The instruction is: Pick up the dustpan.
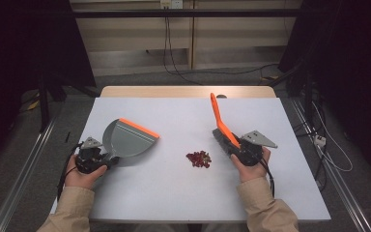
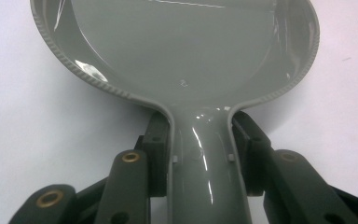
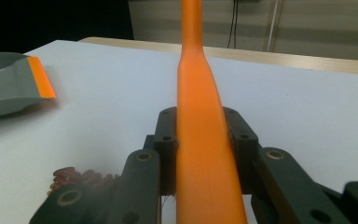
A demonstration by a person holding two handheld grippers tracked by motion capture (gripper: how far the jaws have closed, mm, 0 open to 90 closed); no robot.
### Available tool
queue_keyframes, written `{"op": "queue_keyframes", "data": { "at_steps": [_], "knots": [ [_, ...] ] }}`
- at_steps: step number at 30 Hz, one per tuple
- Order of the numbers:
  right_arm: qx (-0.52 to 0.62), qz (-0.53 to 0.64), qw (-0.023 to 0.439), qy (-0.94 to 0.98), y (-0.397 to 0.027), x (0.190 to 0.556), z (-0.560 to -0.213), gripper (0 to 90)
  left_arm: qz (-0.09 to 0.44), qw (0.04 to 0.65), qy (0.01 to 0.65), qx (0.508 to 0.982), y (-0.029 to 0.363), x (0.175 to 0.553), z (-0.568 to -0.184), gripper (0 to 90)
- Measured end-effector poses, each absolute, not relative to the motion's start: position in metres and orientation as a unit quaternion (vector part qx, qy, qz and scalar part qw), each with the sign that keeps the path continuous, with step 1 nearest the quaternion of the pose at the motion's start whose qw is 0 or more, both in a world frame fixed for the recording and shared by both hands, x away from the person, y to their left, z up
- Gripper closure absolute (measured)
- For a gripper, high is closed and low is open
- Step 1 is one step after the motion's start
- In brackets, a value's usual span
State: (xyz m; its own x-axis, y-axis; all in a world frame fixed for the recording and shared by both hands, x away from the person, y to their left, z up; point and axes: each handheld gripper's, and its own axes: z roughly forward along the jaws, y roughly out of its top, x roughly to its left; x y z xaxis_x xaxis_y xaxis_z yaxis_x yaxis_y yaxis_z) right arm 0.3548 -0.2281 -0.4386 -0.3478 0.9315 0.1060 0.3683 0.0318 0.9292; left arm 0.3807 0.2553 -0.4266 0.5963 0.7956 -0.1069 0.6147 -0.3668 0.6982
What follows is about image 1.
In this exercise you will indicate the person's right hand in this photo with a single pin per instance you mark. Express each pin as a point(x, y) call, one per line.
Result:
point(252, 172)

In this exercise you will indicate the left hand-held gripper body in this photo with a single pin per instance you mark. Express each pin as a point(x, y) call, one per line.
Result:
point(91, 143)

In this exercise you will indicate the white wall socket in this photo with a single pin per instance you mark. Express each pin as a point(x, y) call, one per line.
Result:
point(171, 4)

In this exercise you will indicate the small black floor item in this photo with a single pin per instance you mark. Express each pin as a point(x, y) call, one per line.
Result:
point(67, 137)

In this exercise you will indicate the black metal crossbeam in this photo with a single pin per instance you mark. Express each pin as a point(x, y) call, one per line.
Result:
point(186, 13)

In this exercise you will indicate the person's left hand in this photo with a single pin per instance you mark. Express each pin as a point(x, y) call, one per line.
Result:
point(80, 180)

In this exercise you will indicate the metal floor rail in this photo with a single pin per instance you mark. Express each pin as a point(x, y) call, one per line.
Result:
point(338, 180)
point(22, 177)

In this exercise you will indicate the dark curtain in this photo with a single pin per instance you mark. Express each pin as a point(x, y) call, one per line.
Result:
point(351, 64)
point(19, 48)

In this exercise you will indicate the red and green beans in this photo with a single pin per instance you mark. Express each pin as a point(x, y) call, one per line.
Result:
point(199, 159)

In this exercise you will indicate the wooden table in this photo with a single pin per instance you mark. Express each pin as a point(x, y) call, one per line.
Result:
point(174, 92)

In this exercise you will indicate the grey dustpan with orange edge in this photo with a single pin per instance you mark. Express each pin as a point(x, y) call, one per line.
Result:
point(125, 140)

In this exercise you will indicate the white table mat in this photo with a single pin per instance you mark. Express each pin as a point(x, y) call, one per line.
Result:
point(174, 193)

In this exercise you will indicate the white power strip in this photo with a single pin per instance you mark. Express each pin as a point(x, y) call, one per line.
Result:
point(319, 140)

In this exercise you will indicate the yellow floor tape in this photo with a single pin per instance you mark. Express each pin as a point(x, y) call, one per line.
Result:
point(34, 105)

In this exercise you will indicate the black metal stand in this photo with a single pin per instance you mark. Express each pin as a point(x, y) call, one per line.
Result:
point(308, 96)
point(43, 103)

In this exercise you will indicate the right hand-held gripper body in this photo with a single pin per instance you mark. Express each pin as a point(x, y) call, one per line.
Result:
point(259, 139)

